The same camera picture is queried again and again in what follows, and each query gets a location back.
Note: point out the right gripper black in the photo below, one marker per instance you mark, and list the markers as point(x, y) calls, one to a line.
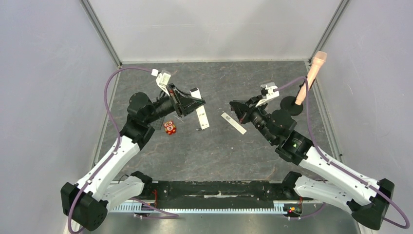
point(247, 113)

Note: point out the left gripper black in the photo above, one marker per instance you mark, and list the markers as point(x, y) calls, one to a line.
point(187, 103)

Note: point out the white remote battery cover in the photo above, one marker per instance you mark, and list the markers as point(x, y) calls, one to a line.
point(233, 123)

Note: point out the white remote control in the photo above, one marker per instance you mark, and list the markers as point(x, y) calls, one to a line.
point(201, 113)

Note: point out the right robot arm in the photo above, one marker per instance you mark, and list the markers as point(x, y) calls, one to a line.
point(364, 198)

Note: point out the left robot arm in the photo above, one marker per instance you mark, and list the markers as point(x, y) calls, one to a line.
point(88, 201)

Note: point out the red owl number block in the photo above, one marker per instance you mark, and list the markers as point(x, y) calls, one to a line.
point(169, 127)

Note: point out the grey lego baseplate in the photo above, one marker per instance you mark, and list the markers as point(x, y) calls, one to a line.
point(158, 124)

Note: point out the black microphone stand base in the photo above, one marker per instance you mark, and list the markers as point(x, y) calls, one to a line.
point(288, 104)

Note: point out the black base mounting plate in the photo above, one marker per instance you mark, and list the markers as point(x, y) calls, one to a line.
point(218, 194)

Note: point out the pink toy microphone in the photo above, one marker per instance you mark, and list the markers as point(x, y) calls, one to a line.
point(317, 62)

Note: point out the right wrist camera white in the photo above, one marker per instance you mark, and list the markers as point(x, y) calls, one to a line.
point(268, 93)

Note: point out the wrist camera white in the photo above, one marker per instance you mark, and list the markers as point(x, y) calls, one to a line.
point(268, 93)
point(162, 81)

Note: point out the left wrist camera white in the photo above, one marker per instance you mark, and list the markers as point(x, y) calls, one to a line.
point(162, 81)

